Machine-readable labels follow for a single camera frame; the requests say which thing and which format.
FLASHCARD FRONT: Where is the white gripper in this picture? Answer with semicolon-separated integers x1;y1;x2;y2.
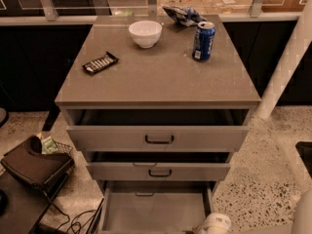
193;213;232;234

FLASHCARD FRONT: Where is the grey bottom drawer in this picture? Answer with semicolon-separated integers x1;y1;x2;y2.
97;181;213;234

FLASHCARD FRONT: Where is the grey drawer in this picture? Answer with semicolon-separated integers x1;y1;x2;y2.
97;181;213;234
67;109;248;152
87;152;230;181

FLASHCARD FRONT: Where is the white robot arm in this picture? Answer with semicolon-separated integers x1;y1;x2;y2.
213;3;312;234

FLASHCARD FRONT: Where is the grey middle drawer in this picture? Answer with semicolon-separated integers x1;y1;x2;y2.
87;152;230;181

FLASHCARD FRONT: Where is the grey drawer cabinet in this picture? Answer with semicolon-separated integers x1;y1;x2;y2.
54;15;262;193

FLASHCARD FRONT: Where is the grey top drawer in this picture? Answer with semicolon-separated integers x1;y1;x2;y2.
67;109;248;152

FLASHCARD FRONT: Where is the black object right edge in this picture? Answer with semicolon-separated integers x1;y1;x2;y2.
295;141;312;177

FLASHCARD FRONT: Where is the blue soda can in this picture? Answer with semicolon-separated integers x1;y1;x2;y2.
192;21;215;61

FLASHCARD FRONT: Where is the black snack bar packet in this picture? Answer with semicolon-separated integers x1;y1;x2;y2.
82;52;119;75

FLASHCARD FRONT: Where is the white ceramic bowl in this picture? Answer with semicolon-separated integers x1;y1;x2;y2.
129;20;162;48

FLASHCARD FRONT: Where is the blue white chip bag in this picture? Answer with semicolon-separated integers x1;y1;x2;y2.
162;6;206;26

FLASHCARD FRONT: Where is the glass railing with metal posts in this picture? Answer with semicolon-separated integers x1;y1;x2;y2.
0;0;311;26

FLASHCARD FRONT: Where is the black cable on floor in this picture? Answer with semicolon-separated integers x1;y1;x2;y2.
42;188;98;234

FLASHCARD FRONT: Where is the wire basket with green packet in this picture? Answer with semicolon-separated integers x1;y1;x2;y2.
37;134;73;157

